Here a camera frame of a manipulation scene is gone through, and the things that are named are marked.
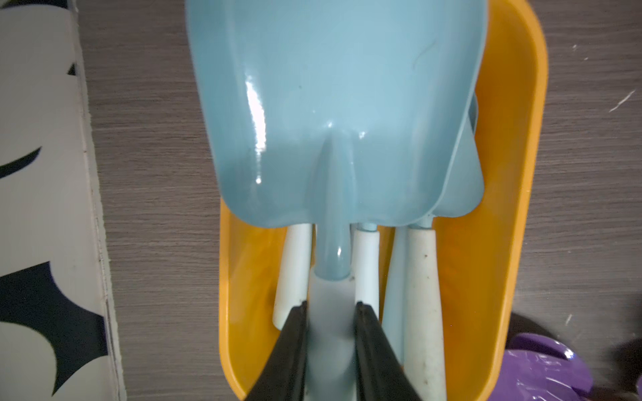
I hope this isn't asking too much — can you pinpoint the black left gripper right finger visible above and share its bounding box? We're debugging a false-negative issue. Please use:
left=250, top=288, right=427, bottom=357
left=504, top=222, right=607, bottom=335
left=354, top=302, right=421, bottom=401

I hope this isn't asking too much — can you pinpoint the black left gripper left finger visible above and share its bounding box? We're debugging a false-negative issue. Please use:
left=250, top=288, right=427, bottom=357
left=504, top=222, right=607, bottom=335
left=245, top=301, right=308, bottom=401

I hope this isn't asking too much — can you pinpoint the light blue dirty-handle shovel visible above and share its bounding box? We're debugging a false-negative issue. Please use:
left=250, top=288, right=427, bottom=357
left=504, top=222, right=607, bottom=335
left=403, top=97, right=485, bottom=400

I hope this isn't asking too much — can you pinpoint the light blue pointed trowel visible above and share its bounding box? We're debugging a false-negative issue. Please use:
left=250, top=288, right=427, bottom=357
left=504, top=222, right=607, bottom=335
left=382, top=227, right=408, bottom=364

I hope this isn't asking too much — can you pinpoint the light blue round shovel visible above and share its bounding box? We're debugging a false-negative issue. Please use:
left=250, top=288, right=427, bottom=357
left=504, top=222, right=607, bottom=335
left=351, top=223, right=380, bottom=317

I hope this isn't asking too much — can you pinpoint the yellow plastic storage box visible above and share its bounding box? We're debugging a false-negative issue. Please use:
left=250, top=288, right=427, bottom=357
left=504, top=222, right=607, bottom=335
left=219, top=1, right=548, bottom=400

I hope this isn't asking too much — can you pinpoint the purple shovel pink handle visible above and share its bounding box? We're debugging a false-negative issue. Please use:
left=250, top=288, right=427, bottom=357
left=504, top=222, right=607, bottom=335
left=489, top=333, right=594, bottom=400

